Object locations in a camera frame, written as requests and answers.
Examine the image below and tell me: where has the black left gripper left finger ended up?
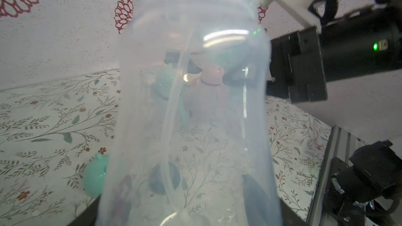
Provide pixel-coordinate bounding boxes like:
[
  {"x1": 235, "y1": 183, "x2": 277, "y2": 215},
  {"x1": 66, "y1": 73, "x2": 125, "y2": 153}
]
[{"x1": 68, "y1": 196, "x2": 101, "y2": 226}]

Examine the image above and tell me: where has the pink bear cap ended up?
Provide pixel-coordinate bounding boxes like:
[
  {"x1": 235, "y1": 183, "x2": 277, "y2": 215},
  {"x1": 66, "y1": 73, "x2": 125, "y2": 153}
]
[{"x1": 200, "y1": 64, "x2": 225, "y2": 87}]

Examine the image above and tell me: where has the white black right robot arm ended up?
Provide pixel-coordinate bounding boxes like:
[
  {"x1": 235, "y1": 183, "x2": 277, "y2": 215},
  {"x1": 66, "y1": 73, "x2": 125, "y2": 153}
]
[{"x1": 266, "y1": 0, "x2": 402, "y2": 104}]

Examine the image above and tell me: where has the teal nipple ring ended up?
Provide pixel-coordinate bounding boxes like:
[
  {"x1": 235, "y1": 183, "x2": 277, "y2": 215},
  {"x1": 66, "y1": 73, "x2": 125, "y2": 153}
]
[{"x1": 148, "y1": 161, "x2": 181, "y2": 195}]

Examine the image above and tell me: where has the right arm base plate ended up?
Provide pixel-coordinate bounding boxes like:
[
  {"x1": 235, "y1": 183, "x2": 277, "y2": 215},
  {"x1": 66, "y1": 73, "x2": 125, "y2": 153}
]
[{"x1": 323, "y1": 140, "x2": 402, "y2": 226}]

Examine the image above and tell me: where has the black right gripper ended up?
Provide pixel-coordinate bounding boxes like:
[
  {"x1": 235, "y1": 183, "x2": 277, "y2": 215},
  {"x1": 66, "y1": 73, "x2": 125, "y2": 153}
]
[{"x1": 266, "y1": 27, "x2": 328, "y2": 103}]

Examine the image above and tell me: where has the mint bear cap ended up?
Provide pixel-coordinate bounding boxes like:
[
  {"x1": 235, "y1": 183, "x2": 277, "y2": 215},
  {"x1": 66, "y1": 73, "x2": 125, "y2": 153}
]
[{"x1": 151, "y1": 64, "x2": 177, "y2": 101}]

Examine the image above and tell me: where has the floral table mat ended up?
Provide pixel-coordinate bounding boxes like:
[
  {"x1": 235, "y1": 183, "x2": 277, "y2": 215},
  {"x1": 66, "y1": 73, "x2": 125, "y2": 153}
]
[{"x1": 1, "y1": 70, "x2": 331, "y2": 226}]

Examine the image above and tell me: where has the mint cap with handle ring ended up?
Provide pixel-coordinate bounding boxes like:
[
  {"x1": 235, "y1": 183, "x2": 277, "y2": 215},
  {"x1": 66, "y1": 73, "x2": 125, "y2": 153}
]
[{"x1": 83, "y1": 153, "x2": 110, "y2": 198}]

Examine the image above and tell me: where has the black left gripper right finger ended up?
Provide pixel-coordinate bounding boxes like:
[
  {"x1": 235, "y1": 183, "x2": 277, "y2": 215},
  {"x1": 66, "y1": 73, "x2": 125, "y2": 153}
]
[{"x1": 280, "y1": 199, "x2": 309, "y2": 226}]

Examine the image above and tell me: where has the clear bottle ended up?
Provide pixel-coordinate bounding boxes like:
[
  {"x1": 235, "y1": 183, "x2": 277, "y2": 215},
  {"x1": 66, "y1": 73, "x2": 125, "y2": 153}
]
[{"x1": 96, "y1": 0, "x2": 283, "y2": 226}]

